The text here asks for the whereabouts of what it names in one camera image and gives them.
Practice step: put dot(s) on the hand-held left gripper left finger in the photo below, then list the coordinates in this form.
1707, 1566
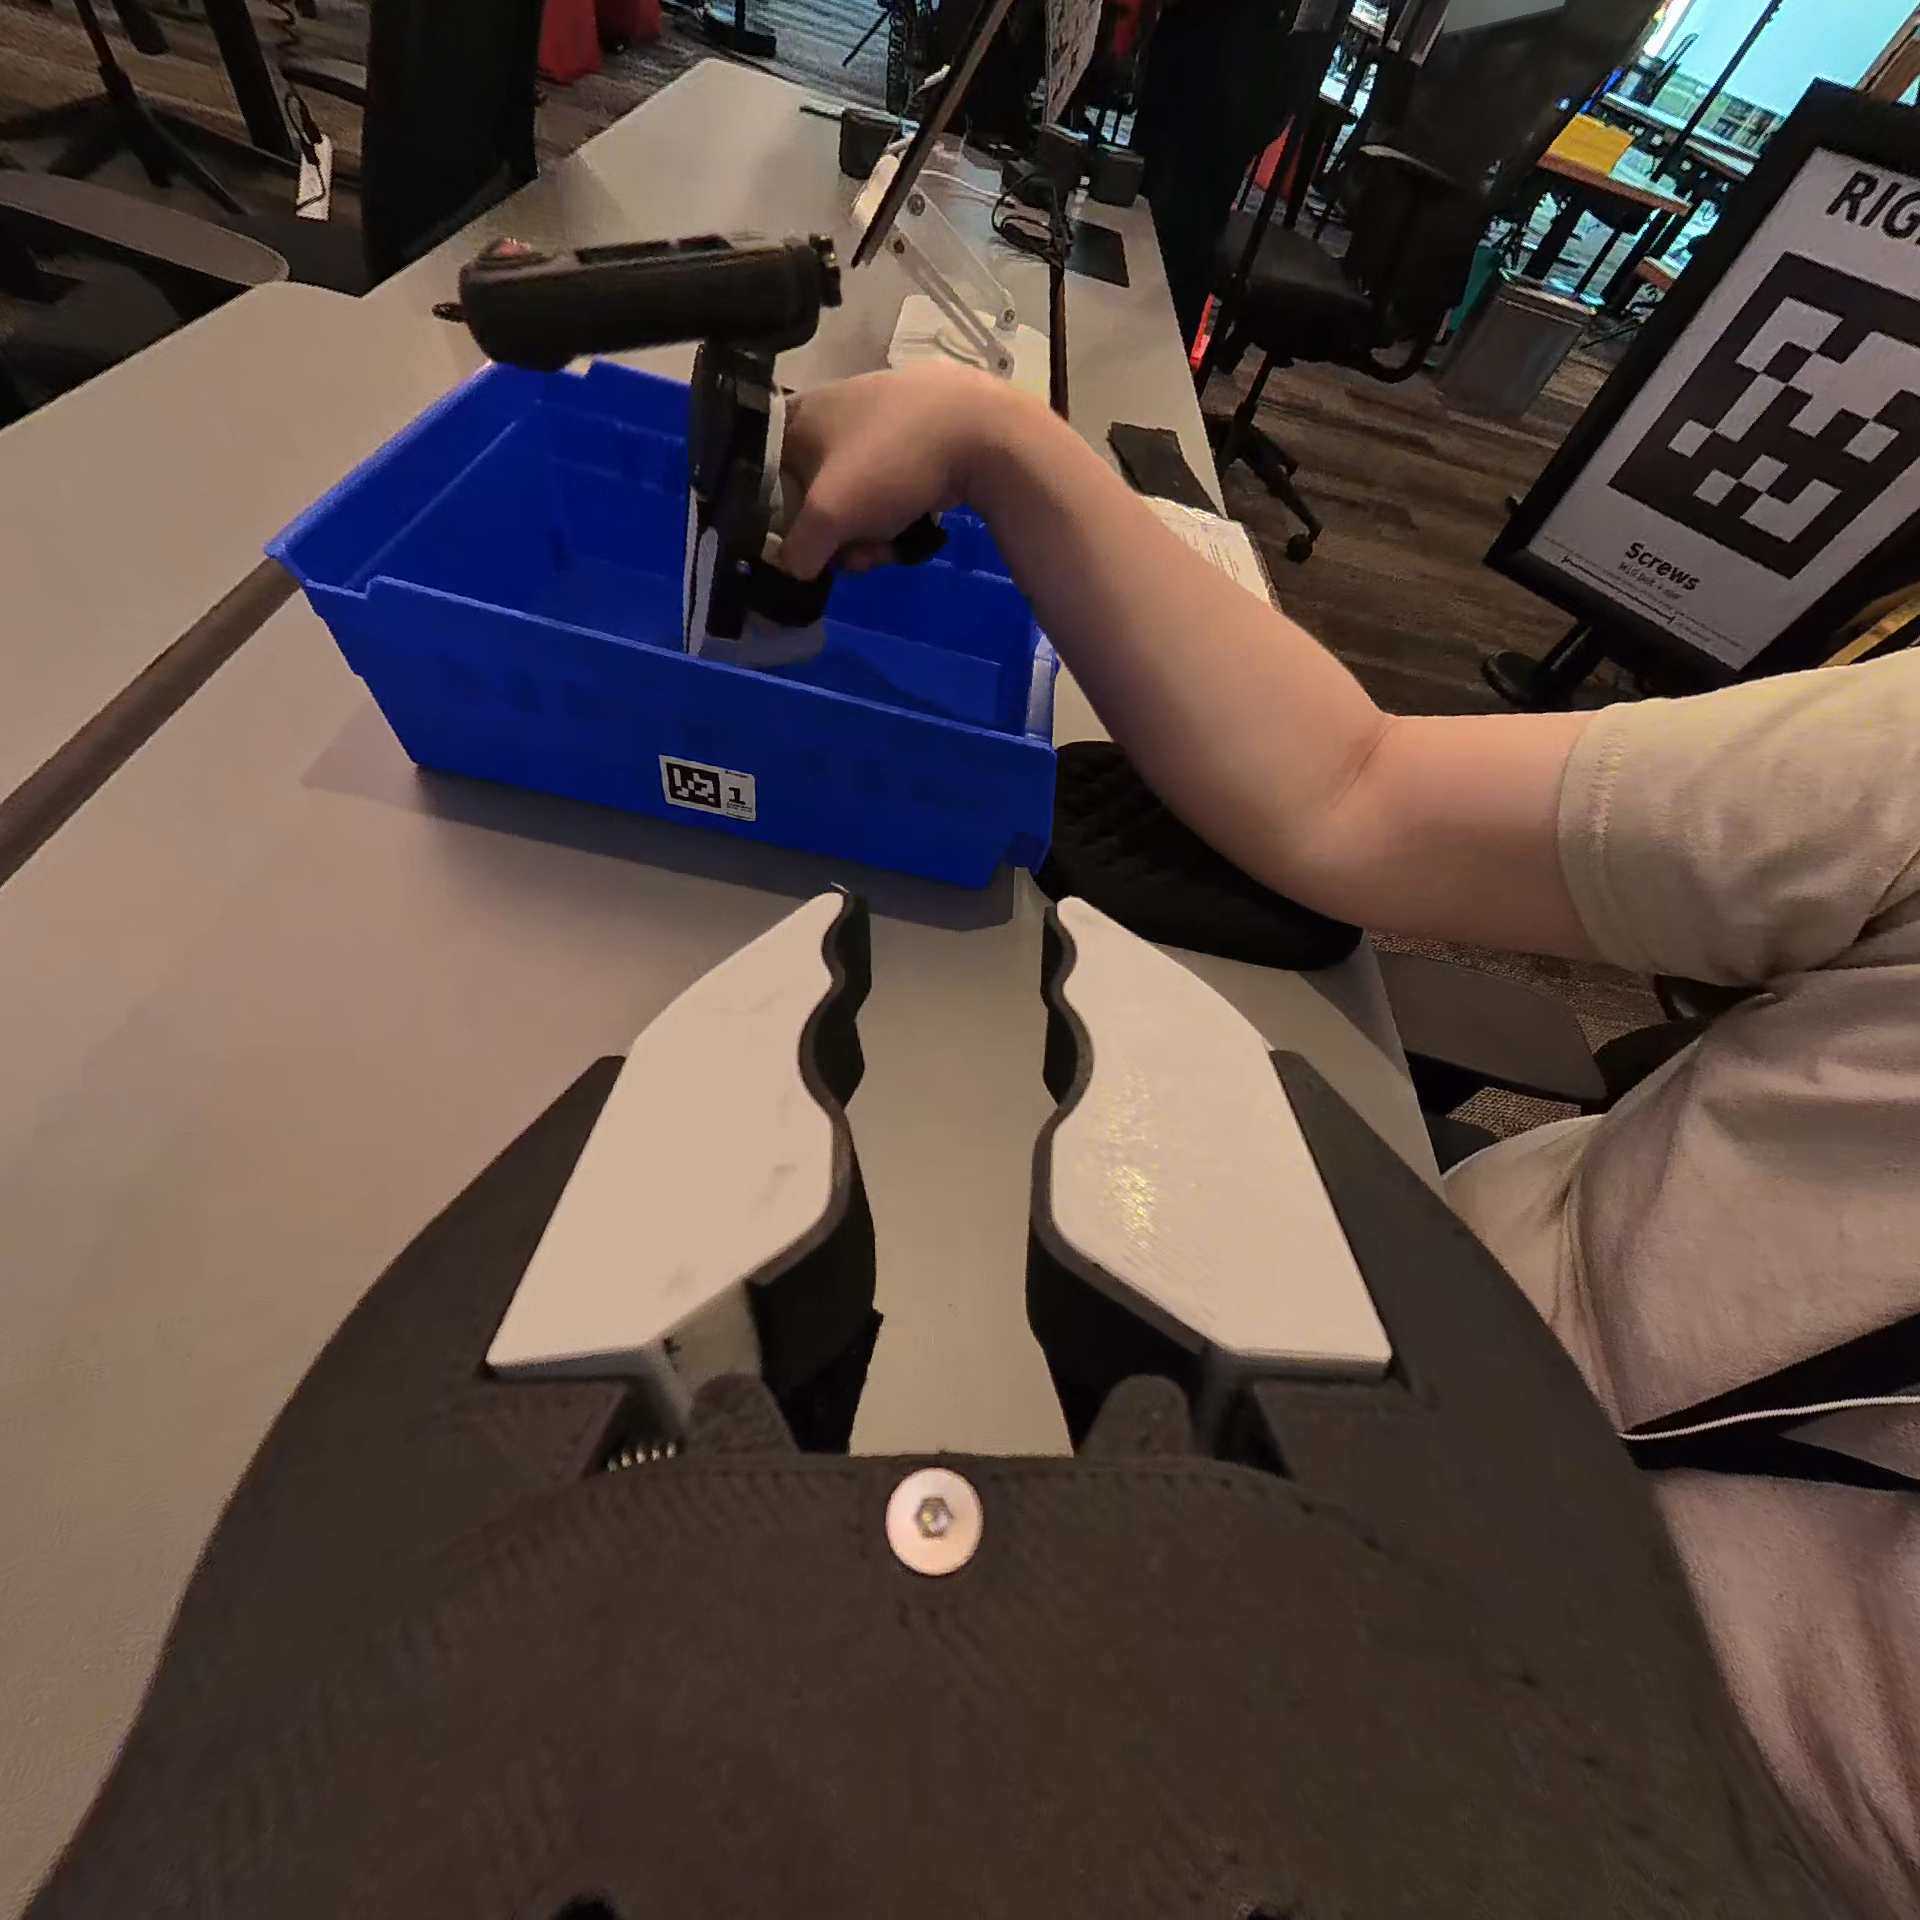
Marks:
690, 1172

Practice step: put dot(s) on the person's right hand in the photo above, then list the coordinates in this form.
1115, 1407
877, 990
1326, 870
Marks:
900, 451

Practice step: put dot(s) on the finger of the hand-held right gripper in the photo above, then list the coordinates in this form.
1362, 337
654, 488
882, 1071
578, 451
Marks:
697, 599

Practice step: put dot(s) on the person's right forearm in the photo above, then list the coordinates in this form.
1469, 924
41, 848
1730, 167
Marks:
1201, 675

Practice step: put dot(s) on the black flat pad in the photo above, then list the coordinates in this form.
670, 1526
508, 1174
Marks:
1162, 464

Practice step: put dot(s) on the black wrist rest pad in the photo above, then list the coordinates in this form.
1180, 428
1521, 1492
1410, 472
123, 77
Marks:
1184, 870

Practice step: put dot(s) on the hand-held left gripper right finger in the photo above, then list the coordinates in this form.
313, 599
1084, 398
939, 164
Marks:
1201, 1185

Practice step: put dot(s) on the blue plastic bin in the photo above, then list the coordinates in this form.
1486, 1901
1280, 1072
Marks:
524, 629

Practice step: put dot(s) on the person's beige shirt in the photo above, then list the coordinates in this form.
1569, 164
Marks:
1770, 839

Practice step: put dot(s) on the thin black pole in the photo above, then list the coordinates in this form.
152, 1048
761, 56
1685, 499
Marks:
1059, 300

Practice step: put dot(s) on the red plastic bin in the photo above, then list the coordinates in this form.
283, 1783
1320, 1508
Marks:
598, 38

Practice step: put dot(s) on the black tilted board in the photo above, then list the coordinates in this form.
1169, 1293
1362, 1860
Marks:
937, 120

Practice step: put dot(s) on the grey chair armrest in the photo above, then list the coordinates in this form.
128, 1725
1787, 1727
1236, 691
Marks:
1484, 1036

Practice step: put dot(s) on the grey trash can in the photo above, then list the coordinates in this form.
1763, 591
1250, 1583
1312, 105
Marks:
1515, 353

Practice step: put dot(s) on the clear acrylic board stand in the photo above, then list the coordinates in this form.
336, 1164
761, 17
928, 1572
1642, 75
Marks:
960, 284

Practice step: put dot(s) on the black framed marker sign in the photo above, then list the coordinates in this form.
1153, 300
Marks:
1755, 422

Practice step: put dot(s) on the laminated paper sheet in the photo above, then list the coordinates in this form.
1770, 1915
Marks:
1214, 547

